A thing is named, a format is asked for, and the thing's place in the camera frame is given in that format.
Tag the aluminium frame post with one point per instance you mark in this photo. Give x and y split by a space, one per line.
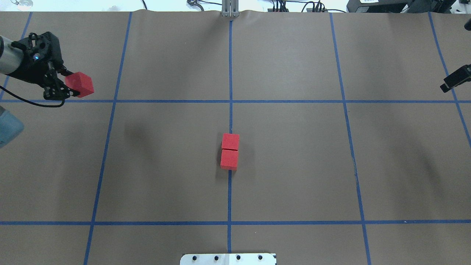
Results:
230 8

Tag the red cube block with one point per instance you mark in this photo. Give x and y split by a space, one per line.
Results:
80 83
230 142
229 159

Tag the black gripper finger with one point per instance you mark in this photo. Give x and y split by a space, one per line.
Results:
458 77

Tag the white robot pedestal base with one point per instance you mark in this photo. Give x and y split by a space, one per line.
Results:
229 259

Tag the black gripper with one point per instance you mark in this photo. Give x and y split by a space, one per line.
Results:
32 68

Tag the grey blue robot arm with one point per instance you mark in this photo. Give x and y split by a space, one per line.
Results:
3 50

